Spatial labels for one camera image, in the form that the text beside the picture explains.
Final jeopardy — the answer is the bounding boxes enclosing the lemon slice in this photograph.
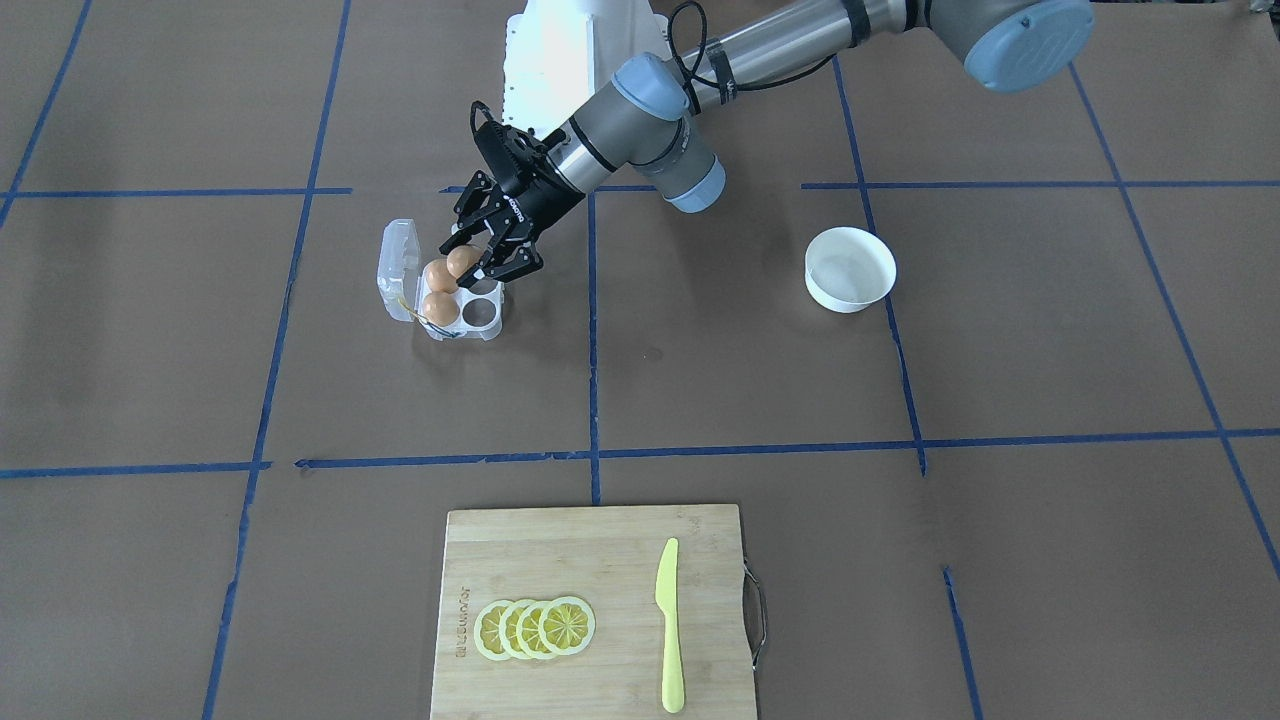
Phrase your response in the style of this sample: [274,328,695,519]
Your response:
[538,596,596,657]
[472,600,511,662]
[498,600,530,660]
[515,600,553,660]

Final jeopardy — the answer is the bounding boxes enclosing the wooden cutting board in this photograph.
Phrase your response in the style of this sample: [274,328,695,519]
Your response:
[429,503,758,719]

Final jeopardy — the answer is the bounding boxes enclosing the clear plastic egg box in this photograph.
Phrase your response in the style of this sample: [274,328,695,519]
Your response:
[376,219,506,341]

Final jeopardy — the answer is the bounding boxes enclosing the brown egg from bowl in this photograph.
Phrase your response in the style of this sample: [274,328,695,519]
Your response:
[445,243,483,281]

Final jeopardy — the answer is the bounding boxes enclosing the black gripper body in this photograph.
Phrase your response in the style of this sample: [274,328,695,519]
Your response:
[454,120,585,246]

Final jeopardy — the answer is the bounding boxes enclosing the white round bowl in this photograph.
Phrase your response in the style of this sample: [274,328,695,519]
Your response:
[803,227,899,314]

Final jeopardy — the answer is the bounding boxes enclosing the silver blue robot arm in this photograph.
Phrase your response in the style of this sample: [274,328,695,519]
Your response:
[438,1,1094,288]

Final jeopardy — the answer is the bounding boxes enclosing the yellow plastic knife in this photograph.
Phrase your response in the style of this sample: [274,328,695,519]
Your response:
[654,537,686,714]

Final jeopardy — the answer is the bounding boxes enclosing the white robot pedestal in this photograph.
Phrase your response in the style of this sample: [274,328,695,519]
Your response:
[502,1,669,138]

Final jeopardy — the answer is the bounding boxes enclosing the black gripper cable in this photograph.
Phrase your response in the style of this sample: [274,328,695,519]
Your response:
[668,0,836,111]

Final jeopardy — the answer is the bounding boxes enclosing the brown egg in box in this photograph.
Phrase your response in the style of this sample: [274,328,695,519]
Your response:
[420,292,460,327]
[422,258,460,293]

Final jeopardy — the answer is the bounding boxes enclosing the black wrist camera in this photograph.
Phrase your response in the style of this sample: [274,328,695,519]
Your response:
[468,100,547,196]

